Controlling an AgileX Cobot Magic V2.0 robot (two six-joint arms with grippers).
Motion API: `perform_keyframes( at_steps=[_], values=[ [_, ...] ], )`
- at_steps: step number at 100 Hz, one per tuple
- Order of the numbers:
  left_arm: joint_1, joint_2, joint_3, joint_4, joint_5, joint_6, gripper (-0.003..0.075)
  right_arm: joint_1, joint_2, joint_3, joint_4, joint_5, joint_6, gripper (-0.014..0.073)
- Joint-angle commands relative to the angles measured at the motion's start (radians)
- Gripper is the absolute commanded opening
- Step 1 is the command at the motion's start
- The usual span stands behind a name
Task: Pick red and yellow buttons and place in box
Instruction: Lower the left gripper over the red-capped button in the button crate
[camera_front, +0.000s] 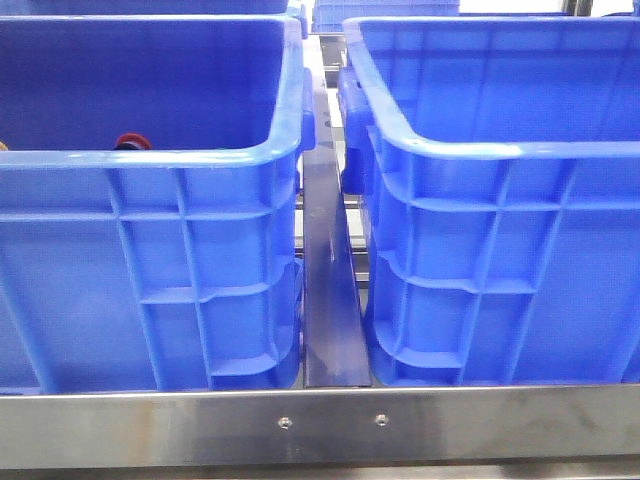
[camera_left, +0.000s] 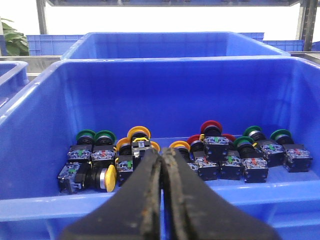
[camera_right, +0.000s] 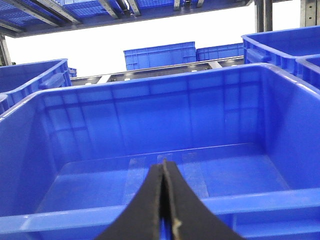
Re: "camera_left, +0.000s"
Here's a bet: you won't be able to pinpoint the green button rear right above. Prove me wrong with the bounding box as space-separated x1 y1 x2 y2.
243 125 286 168

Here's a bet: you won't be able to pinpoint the green plant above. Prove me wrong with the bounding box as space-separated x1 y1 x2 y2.
1 18 30 56

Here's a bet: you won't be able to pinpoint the blue bin behind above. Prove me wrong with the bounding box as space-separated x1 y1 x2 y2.
61 31 289 60

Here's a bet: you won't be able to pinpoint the green button centre right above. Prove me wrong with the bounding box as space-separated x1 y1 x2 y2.
234 136 269 184

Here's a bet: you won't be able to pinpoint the blue crates in background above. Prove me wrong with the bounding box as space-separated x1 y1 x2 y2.
27 32 305 56

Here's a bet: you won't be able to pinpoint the blue bin far left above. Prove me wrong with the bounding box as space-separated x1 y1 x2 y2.
0 61 30 107

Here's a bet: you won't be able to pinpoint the green button far left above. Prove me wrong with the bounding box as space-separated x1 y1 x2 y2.
67 129 96 163

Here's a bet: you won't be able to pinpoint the red button hidden behind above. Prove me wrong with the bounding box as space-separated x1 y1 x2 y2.
219 133 243 180

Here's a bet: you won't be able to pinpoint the green button far right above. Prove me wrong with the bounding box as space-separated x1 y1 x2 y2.
270 129 313 173

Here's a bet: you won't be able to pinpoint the yellow button lying sideways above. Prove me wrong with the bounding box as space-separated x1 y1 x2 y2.
57 162 117 195

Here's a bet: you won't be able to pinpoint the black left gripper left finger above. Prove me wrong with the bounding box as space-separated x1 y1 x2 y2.
59 149 161 240

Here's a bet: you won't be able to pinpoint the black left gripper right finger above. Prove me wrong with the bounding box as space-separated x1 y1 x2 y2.
162 148 281 240

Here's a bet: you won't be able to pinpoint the blue bin holding buttons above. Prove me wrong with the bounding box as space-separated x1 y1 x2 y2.
0 56 320 240

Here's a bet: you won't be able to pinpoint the red button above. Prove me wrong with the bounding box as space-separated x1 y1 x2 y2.
200 120 229 163
187 134 219 181

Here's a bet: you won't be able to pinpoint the green button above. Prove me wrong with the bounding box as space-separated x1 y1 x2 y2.
91 130 116 168
270 129 313 173
67 129 96 163
243 125 286 168
234 136 269 184

